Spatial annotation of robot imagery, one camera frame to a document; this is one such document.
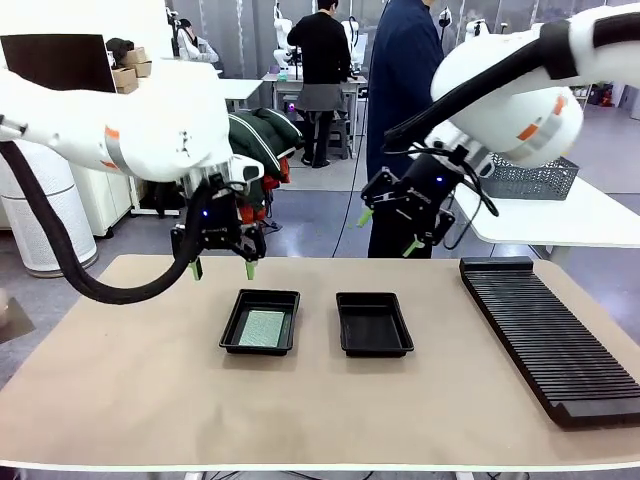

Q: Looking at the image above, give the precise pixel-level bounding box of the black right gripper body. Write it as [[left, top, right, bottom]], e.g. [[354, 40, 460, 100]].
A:
[[384, 154, 459, 234]]

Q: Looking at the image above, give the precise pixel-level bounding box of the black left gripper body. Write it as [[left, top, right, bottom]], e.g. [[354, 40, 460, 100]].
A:
[[189, 187, 246, 251]]

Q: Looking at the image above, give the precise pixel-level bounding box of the black ESD tray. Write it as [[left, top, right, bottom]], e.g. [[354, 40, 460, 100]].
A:
[[218, 288, 302, 357], [335, 291, 416, 359]]

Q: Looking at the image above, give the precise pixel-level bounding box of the green perforated circuit board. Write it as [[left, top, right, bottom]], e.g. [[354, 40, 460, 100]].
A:
[[236, 309, 287, 348]]

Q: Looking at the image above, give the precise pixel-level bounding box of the black backpack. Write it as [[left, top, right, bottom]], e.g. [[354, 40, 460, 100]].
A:
[[139, 182, 189, 216]]

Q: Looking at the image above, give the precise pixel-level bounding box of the grey stool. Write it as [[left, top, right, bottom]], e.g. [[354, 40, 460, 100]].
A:
[[327, 117, 354, 161]]

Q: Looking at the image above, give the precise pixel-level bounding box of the red orange garment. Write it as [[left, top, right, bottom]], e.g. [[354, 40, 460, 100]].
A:
[[237, 159, 291, 226]]

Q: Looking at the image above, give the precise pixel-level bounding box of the person in navy coat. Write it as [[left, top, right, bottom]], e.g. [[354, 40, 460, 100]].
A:
[[366, 0, 446, 260]]

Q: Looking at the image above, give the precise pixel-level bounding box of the dark green striped jacket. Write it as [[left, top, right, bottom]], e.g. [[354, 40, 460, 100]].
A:
[[227, 107, 305, 211]]

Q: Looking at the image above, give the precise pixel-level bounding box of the white air purifier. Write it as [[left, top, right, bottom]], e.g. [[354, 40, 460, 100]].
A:
[[0, 144, 99, 279]]

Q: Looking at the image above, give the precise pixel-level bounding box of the white desk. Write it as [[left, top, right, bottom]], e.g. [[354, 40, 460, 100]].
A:
[[214, 78, 265, 116]]

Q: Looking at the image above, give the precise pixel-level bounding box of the standing person in black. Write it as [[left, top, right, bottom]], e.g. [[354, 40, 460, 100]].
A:
[[286, 0, 353, 170]]

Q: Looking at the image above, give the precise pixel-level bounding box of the black slotted board rack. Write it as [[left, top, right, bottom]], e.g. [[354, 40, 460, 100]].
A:
[[458, 256, 640, 430]]

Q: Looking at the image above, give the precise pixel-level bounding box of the seated person in grey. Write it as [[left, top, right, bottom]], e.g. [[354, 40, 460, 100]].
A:
[[175, 18, 221, 64]]

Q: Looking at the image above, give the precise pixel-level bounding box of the grey metal plate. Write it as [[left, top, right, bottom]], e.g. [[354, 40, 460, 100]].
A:
[[0, 297, 36, 345]]

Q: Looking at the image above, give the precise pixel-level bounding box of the black monitor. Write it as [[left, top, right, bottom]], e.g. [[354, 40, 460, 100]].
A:
[[0, 33, 118, 94]]

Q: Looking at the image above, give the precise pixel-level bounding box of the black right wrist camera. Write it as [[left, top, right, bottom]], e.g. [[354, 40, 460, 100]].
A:
[[432, 209, 457, 246]]

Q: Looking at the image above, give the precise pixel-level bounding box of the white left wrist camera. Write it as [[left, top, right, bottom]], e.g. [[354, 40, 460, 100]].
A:
[[232, 154, 265, 181]]

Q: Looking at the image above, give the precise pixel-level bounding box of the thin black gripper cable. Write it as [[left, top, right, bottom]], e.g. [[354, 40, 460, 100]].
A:
[[407, 142, 501, 251]]

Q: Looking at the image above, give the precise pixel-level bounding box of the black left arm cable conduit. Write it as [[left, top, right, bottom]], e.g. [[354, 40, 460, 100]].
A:
[[0, 141, 211, 306]]

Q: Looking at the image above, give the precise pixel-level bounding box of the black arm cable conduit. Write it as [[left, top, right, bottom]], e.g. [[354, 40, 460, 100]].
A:
[[0, 141, 211, 306], [382, 7, 640, 154]]

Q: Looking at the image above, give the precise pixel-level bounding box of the grey wire basket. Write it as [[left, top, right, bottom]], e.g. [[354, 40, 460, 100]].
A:
[[482, 152, 581, 202]]

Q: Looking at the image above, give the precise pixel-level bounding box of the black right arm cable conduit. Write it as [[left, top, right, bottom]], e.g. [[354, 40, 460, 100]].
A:
[[382, 7, 640, 154]]

